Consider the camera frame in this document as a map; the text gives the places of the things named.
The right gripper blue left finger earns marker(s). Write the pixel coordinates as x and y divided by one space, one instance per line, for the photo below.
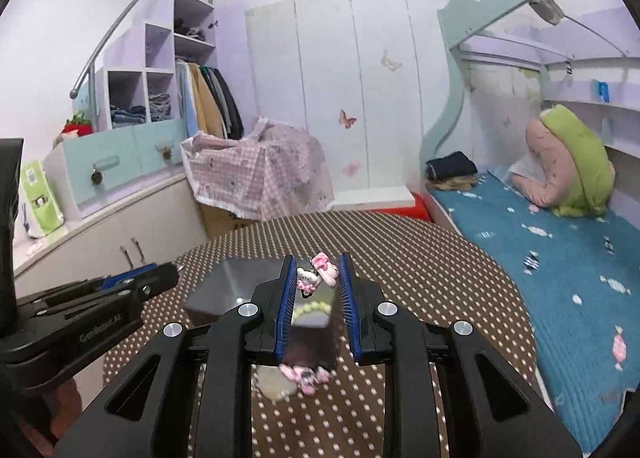
282 326

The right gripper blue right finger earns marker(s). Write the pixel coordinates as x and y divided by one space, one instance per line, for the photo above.
350 305

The pink kitty charm keychain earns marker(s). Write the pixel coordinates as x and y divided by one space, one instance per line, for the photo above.
321 270

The person's left hand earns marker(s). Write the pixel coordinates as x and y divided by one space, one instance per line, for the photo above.
65 408

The silver metal tin box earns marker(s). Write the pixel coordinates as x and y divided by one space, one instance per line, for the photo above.
316 325

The pink kitty charm on table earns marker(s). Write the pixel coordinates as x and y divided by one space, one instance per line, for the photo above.
306 379

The white low platform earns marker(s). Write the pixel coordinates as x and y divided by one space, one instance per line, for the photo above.
375 198

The brown cardboard box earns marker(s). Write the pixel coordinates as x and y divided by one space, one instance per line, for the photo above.
218 222

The pink checkered cloth cover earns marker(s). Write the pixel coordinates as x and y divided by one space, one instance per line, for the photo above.
273 172

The green white bag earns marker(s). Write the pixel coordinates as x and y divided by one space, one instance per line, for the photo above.
39 211

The folded dark clothes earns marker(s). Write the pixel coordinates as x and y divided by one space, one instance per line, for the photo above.
453 172

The teal drawer unit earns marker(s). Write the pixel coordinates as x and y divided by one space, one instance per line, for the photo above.
89 173

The white wardrobe with butterflies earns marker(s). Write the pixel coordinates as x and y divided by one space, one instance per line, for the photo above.
366 78

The hanging clothes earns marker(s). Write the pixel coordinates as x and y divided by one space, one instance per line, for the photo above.
206 102

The pink pillow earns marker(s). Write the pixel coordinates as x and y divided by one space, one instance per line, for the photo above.
534 175

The teal patterned bed sheet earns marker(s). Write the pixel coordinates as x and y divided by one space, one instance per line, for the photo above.
579 279

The white cubby shelf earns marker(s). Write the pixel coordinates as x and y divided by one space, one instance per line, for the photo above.
136 69

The green blanket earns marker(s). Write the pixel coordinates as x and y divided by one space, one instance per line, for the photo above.
593 183

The beige cabinet with handles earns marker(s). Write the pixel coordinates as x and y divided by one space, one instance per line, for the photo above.
155 225

